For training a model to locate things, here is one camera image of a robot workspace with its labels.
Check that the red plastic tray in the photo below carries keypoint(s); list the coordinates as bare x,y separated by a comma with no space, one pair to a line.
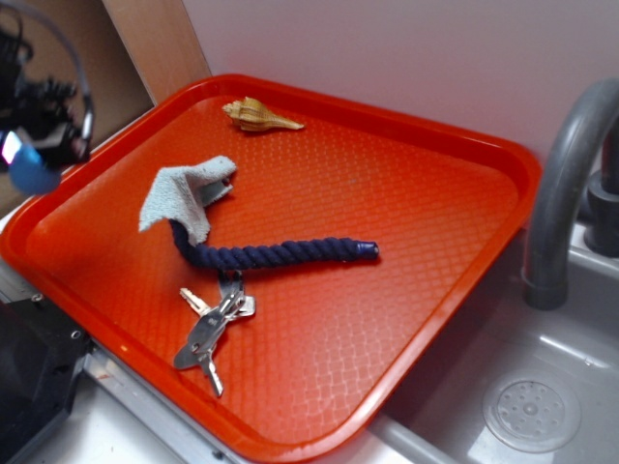
328,342

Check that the grey plastic toy sink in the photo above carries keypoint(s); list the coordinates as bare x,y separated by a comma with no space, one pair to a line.
507,383

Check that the silver key bunch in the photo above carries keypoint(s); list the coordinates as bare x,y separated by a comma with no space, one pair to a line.
202,340

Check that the light blue cloth rag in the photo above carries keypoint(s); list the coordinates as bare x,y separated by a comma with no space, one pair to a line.
182,194

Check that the blue dimpled ball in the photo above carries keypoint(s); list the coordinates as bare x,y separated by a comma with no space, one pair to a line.
30,175

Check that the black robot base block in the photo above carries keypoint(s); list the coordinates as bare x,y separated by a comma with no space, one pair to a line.
43,352

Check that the brown cardboard panel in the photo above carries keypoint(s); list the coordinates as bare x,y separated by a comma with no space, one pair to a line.
134,53

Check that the tan spiral seashell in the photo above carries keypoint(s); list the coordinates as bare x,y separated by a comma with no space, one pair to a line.
252,115

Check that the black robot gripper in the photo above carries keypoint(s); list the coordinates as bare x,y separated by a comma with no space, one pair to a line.
39,115

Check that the grey toy faucet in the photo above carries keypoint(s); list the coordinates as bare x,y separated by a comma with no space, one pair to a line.
575,155

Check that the dark grey faucet knob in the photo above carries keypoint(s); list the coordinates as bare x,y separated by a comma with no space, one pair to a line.
601,235

